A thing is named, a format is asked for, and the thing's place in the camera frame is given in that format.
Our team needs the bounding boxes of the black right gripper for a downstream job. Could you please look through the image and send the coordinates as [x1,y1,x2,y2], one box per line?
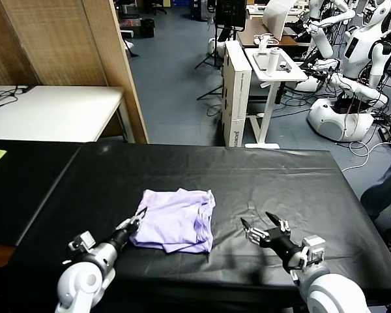
[240,211,302,263]

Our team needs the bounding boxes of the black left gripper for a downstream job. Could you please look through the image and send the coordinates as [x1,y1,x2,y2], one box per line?
[109,207,147,250]

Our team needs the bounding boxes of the lavender t-shirt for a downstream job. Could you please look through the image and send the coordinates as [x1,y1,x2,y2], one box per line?
[129,188,217,254]

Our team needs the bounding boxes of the large black table cover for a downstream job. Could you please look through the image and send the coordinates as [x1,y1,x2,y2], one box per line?
[11,142,391,307]

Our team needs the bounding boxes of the white standing desk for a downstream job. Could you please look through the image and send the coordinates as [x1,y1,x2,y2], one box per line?
[244,48,309,149]

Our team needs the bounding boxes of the person's leg in jeans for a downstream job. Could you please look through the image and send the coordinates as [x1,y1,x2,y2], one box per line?
[360,148,391,219]

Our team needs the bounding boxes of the tall white cardboard box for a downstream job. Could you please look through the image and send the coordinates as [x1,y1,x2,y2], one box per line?
[220,40,252,147]

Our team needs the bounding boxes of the white table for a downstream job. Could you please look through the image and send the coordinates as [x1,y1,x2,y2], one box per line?
[0,85,128,143]

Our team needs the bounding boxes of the white bottle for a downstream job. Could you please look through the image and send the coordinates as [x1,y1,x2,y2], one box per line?
[267,47,280,76]

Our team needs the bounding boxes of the grey laptop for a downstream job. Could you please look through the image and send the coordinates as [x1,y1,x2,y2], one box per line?
[252,52,296,72]

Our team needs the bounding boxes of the white gadget on stand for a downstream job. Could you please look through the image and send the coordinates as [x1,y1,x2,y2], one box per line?
[253,34,280,53]

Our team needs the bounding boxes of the brown desk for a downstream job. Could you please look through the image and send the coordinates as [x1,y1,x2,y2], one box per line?
[237,19,312,50]

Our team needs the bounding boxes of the white humanoid robot with base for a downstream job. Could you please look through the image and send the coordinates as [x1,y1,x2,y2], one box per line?
[308,0,391,142]

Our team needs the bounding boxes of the white curved panel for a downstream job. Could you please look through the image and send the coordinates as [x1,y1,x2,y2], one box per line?
[263,0,296,42]

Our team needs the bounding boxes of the black monitor on stand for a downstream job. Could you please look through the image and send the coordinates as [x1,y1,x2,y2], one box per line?
[214,0,248,32]

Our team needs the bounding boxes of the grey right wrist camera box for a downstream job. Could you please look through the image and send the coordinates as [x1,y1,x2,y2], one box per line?
[291,236,326,271]

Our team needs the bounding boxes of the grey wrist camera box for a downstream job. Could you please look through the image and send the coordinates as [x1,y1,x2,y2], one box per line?
[68,230,96,251]
[291,236,326,271]

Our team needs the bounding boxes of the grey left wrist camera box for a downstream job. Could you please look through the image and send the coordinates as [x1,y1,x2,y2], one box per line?
[68,230,96,251]

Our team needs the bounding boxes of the white floor cable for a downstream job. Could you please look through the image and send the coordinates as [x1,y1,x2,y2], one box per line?
[341,140,391,173]

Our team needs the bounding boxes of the black cables on white table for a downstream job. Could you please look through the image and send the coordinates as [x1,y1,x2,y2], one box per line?
[0,85,36,113]

